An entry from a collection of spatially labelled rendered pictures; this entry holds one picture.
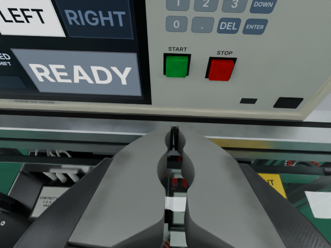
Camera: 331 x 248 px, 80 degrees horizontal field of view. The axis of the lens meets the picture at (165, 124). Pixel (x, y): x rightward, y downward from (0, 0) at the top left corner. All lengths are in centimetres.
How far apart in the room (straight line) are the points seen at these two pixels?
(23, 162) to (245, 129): 28
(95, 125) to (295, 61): 20
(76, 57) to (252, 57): 15
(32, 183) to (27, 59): 47
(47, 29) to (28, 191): 51
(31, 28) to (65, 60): 3
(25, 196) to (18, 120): 39
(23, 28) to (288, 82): 22
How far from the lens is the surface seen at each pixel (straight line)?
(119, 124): 22
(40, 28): 19
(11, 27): 20
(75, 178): 44
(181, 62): 17
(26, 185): 66
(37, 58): 21
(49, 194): 44
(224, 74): 18
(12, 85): 25
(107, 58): 18
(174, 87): 20
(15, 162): 34
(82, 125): 23
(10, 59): 23
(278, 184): 27
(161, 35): 17
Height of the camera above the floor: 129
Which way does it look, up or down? 54 degrees down
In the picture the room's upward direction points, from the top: 1 degrees clockwise
